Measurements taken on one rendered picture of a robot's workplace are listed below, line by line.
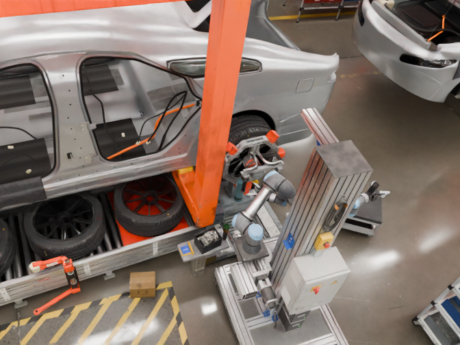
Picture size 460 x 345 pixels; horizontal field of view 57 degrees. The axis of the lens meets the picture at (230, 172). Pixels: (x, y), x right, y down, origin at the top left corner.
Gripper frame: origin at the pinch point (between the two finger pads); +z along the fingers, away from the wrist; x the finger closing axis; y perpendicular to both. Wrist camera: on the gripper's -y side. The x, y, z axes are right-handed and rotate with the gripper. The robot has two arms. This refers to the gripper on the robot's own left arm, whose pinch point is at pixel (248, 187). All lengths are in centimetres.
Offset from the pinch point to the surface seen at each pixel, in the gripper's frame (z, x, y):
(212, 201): 22.5, -31.4, -4.1
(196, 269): 21, -56, 68
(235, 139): 24.5, 21.1, -29.1
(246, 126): 19, 35, -35
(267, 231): -26, 18, 75
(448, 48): -145, 235, -58
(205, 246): 16, -55, 27
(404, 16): -95, 300, -52
